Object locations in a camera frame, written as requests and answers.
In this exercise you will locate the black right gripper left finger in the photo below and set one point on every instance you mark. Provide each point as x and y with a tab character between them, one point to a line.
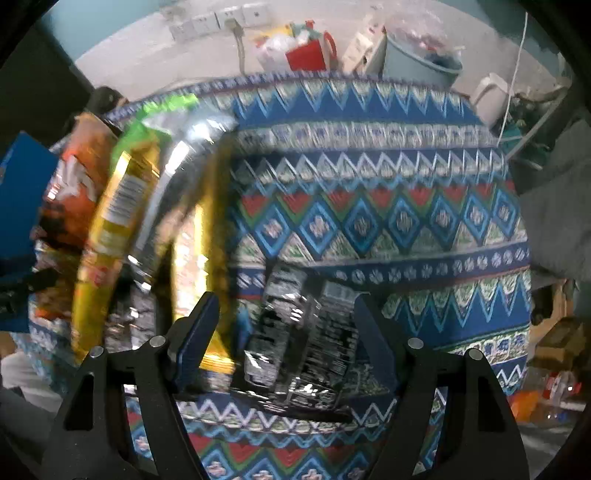
188	339

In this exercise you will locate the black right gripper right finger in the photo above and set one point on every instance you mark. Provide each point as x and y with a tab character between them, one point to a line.
366	316

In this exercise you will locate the black white snack packet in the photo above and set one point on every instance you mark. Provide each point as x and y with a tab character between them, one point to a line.
302	346

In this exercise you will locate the short yellow snack packet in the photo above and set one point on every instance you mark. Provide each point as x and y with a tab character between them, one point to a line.
199	262

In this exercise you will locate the long yellow snack packet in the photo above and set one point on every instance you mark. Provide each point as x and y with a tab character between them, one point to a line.
110	234

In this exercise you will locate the orange black snack bag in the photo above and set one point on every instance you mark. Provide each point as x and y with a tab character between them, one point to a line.
67	211

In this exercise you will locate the plastic bottle red label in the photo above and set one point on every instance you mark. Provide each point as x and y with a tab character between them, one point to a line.
548	398

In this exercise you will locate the blue patterned tablecloth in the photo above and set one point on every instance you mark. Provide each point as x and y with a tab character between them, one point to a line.
396	188

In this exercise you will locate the silver foil snack packet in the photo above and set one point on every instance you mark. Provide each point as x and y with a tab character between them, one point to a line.
182	161

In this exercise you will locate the green snack packet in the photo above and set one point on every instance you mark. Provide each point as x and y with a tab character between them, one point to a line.
154	120

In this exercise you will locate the grey cloth pile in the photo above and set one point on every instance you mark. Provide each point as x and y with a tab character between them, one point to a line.
555	205

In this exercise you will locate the blue cardboard box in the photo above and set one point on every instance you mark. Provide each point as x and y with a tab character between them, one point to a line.
26	170

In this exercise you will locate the black round object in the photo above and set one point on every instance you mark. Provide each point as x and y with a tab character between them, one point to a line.
104	99

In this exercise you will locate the white kettle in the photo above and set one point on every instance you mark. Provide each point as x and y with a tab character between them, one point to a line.
490	98

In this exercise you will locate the light blue waste bin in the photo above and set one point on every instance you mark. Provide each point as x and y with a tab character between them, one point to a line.
427	58

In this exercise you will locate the red white shopping bag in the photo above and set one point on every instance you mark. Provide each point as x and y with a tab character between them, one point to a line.
296	47

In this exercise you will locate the white wall socket strip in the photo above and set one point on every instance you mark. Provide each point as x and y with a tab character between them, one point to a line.
187	20

